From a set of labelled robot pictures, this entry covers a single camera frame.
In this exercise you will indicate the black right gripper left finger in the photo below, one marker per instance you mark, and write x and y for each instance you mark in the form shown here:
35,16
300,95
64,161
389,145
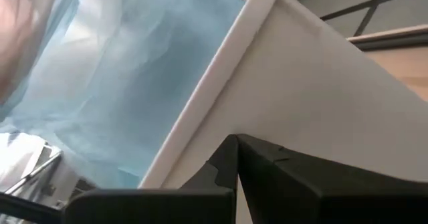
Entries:
167,207

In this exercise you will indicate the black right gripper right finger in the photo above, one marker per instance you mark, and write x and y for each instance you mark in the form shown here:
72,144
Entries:
334,197

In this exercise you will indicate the white plastic trash bin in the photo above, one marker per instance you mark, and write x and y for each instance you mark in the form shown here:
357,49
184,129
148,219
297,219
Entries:
301,83

